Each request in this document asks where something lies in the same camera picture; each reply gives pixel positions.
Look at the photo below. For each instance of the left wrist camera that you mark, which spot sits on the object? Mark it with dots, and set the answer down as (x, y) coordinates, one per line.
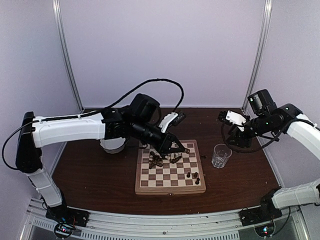
(171, 119)

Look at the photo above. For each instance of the aluminium frame post left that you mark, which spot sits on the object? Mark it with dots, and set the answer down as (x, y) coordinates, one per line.
(56, 4)

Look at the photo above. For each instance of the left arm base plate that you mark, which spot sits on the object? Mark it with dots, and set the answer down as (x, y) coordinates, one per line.
(72, 217)

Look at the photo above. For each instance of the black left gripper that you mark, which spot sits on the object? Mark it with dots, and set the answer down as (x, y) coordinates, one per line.
(166, 144)

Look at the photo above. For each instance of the white round bowl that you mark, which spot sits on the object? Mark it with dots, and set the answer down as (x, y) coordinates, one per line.
(113, 146)

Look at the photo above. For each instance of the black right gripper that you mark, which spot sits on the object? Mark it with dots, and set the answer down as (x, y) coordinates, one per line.
(241, 141)

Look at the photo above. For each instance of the clear plastic cup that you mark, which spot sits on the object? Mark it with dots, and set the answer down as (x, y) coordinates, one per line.
(221, 155)

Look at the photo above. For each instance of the wooden chess board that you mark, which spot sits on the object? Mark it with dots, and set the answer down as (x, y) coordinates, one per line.
(169, 176)

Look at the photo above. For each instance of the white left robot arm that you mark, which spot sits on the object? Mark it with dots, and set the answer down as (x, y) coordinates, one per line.
(111, 126)

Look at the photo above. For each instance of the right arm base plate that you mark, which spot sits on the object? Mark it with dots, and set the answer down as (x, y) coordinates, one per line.
(257, 215)

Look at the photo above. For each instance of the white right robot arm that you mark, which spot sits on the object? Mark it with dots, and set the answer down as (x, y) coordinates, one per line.
(288, 120)

